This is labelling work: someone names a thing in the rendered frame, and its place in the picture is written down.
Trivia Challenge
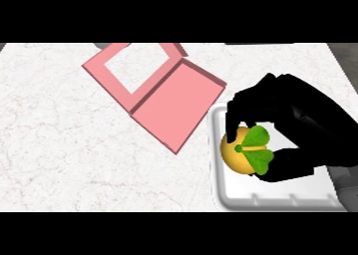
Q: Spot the yellow lemon with green leaves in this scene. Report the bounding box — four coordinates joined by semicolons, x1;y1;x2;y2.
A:
219;125;275;176

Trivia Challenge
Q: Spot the pink cardboard box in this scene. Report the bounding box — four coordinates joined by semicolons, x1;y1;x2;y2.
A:
81;43;227;155

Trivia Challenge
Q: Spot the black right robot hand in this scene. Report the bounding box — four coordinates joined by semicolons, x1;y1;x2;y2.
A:
223;72;358;183

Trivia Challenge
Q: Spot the white tray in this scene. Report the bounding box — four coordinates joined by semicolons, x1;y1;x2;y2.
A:
207;101;349;212

